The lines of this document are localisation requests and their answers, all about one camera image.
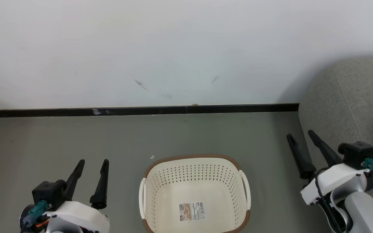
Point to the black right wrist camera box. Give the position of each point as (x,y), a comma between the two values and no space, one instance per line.
(356,154)

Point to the teal left camera plug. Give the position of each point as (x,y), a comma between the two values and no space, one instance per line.
(37,210)

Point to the white perforated laundry basket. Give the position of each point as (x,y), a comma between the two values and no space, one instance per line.
(193,181)

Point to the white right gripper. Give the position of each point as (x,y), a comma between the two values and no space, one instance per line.
(335,181)

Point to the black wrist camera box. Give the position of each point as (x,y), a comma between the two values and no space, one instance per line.
(356,154)
(49,194)

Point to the grey fabric sofa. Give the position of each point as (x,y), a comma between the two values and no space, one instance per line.
(351,106)

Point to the black baseboard strip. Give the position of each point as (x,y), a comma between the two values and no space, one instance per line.
(125,111)

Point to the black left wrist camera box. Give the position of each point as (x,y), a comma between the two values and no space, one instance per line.
(49,194)

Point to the barcode label sticker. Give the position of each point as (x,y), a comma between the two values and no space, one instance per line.
(192,211)

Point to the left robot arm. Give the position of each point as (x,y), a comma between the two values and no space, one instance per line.
(26,220)

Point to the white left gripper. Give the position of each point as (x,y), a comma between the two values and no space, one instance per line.
(79,216)

